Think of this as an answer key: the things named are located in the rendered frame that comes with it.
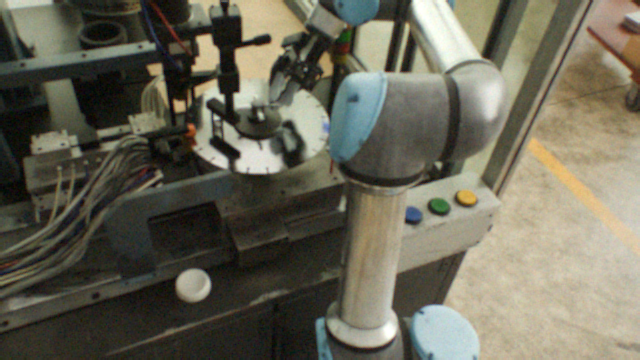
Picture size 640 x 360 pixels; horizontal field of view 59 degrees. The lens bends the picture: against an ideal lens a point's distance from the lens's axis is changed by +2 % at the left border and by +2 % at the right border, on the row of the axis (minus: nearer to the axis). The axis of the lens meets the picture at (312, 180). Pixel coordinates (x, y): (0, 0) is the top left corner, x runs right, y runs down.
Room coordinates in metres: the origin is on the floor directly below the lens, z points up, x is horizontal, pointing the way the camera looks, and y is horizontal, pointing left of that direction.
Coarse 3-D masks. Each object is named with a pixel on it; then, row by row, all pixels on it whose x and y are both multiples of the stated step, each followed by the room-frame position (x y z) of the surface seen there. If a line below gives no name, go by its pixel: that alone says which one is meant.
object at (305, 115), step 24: (216, 96) 1.03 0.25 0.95; (240, 96) 1.04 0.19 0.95; (264, 96) 1.05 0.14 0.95; (312, 96) 1.07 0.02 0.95; (192, 120) 0.93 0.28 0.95; (288, 120) 0.97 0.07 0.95; (312, 120) 0.98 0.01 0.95; (192, 144) 0.86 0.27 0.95; (216, 144) 0.86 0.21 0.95; (240, 144) 0.87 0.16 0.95; (264, 144) 0.88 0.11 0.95; (288, 144) 0.89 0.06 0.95; (312, 144) 0.90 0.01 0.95; (240, 168) 0.80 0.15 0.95; (264, 168) 0.81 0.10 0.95; (288, 168) 0.82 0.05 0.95
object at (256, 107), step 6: (252, 96) 0.98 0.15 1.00; (252, 102) 0.95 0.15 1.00; (258, 102) 0.96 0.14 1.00; (276, 102) 0.97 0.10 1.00; (240, 108) 0.94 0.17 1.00; (246, 108) 0.94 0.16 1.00; (252, 108) 0.94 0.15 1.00; (258, 108) 0.94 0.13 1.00; (252, 114) 0.95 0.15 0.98; (258, 114) 0.93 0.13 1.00
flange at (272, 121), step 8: (248, 104) 1.00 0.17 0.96; (240, 112) 0.97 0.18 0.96; (248, 112) 0.95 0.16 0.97; (264, 112) 0.96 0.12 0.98; (272, 112) 0.98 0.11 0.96; (248, 120) 0.94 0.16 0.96; (256, 120) 0.93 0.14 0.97; (264, 120) 0.94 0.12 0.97; (272, 120) 0.95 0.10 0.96; (280, 120) 0.96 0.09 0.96; (240, 128) 0.91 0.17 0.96; (248, 128) 0.92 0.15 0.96; (256, 128) 0.92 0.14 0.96; (264, 128) 0.92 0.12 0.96; (272, 128) 0.93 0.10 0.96; (248, 136) 0.90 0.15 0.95; (256, 136) 0.90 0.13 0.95; (264, 136) 0.90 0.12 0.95
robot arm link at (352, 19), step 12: (336, 0) 0.92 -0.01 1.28; (348, 0) 0.90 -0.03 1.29; (360, 0) 0.91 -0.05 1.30; (372, 0) 0.91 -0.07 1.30; (384, 0) 0.93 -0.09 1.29; (396, 0) 0.93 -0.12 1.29; (336, 12) 0.93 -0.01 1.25; (348, 12) 0.90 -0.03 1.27; (360, 12) 0.90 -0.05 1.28; (372, 12) 0.90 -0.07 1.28; (384, 12) 0.93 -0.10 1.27; (360, 24) 0.90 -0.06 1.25
